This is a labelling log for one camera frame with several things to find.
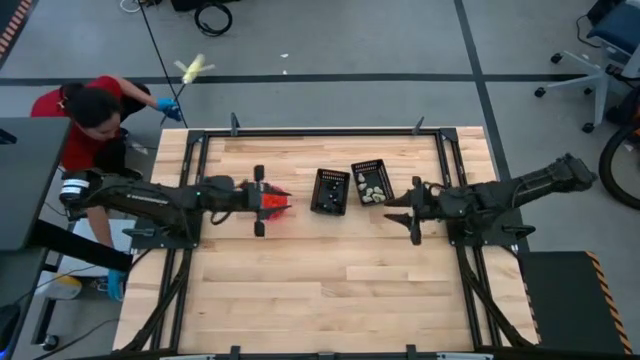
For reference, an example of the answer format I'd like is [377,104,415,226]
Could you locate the person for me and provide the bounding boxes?
[30,74,184,304]

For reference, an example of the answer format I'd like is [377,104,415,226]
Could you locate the black floor box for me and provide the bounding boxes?
[170,0,241,12]

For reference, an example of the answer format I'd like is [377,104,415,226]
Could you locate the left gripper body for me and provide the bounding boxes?
[234,164,266,238]

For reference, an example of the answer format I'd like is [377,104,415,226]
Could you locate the black desk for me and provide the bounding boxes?
[0,117,74,252]

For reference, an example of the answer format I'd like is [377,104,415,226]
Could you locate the long black floor cable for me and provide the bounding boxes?
[137,0,190,129]

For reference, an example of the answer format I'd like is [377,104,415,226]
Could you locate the white and blue office chair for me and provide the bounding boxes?
[533,0,640,135]

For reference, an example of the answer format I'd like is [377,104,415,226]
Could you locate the yellow and white object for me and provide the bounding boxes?
[34,273,84,301]

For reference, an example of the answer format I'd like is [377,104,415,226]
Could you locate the black platform with hazard stripe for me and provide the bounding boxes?
[517,249,635,356]

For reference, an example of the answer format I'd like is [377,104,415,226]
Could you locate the coiled black floor cable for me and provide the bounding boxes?
[193,2,234,38]

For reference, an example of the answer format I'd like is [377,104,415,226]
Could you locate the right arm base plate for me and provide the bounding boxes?
[443,207,537,247]

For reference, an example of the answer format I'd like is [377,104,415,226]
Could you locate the black aluminium table frame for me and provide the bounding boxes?
[113,127,540,360]

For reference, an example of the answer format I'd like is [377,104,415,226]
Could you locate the black diagonal desk beam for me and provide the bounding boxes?
[29,219,134,274]

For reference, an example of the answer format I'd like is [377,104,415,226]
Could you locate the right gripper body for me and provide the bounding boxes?
[411,175,454,247]

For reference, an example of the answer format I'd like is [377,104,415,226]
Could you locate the yellow duster with black handle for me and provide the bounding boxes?
[158,52,217,127]

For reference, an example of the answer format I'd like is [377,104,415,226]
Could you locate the black slotted plastic basket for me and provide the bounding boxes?
[350,158,396,206]
[309,168,352,217]

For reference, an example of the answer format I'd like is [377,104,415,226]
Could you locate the thick black hose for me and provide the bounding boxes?
[598,124,640,211]

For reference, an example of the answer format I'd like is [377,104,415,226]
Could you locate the black mat with hazard stripe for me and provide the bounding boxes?
[0,0,35,59]

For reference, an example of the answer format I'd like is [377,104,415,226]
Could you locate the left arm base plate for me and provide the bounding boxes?
[122,219,201,250]

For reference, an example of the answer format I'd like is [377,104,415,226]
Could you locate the pink plastic bowl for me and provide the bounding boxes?
[239,180,293,221]

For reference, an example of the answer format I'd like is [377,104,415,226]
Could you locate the person's hand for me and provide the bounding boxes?
[106,268,126,303]
[155,97,184,123]

